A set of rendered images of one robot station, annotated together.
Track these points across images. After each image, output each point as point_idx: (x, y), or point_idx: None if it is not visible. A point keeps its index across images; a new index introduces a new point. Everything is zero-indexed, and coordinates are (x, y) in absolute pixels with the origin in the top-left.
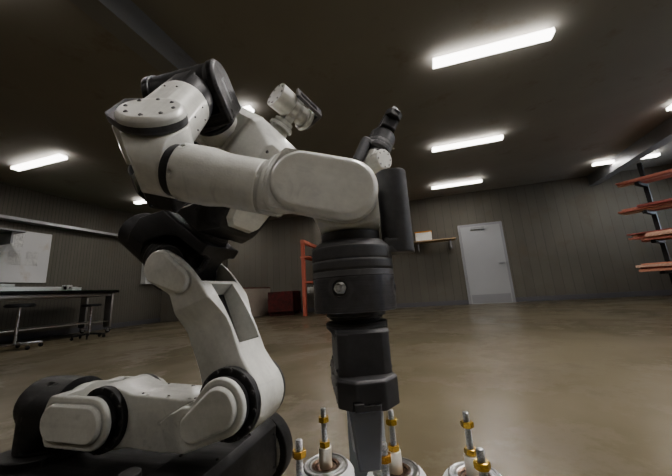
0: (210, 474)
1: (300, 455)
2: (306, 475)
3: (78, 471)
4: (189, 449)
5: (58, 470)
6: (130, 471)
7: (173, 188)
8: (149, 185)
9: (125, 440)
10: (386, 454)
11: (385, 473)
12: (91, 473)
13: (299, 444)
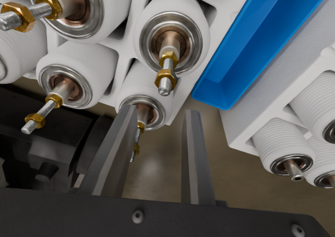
0: (1, 130)
1: (42, 121)
2: (5, 78)
3: (25, 182)
4: (2, 160)
5: (27, 188)
6: (41, 178)
7: None
8: None
9: (3, 186)
10: (17, 16)
11: (38, 15)
12: (24, 178)
13: (31, 128)
